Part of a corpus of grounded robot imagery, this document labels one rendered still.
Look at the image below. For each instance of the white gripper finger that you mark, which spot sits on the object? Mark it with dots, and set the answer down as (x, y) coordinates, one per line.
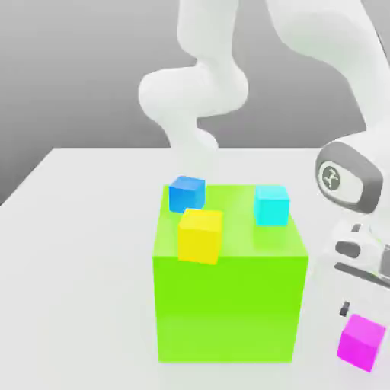
(344, 309)

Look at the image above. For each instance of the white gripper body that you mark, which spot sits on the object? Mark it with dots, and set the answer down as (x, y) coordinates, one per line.
(362, 281)

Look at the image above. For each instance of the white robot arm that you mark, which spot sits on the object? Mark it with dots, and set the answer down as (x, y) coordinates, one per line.
(207, 85)

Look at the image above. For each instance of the small magenta cube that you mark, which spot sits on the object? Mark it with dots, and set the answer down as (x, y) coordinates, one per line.
(359, 344)

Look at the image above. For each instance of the small cyan cube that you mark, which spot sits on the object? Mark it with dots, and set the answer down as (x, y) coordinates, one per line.
(271, 207)

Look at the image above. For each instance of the small yellow cube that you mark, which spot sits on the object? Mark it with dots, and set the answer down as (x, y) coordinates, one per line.
(199, 237)

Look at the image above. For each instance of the small blue cube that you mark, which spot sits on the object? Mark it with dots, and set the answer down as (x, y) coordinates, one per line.
(186, 195)

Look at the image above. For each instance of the large green box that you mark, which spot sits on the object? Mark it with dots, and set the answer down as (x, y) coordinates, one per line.
(228, 304)

